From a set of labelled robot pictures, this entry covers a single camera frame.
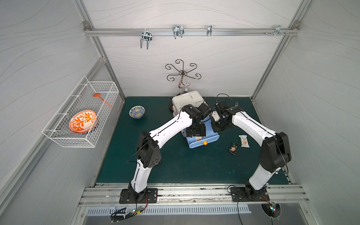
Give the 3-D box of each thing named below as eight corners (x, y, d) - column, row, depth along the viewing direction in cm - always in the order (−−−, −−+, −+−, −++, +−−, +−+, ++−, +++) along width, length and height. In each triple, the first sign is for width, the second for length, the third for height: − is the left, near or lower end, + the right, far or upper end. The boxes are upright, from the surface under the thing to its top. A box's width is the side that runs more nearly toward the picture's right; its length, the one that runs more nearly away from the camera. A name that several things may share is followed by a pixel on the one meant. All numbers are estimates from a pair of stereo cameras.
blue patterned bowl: (128, 115, 110) (126, 112, 106) (136, 107, 116) (135, 103, 112) (138, 120, 106) (137, 117, 103) (147, 111, 113) (145, 107, 109)
